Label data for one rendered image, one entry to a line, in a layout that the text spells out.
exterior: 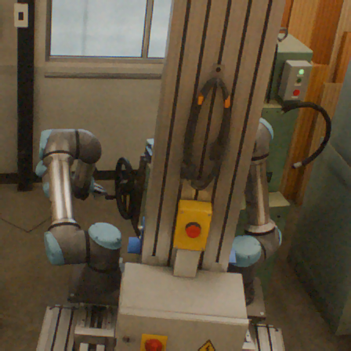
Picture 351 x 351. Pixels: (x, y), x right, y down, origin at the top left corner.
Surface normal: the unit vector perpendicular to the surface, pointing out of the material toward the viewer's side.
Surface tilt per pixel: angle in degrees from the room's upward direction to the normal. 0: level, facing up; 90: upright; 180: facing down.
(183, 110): 90
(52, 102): 90
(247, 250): 7
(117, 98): 90
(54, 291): 0
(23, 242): 0
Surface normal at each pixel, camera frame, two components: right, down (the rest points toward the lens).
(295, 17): 0.25, 0.48
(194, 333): 0.00, 0.52
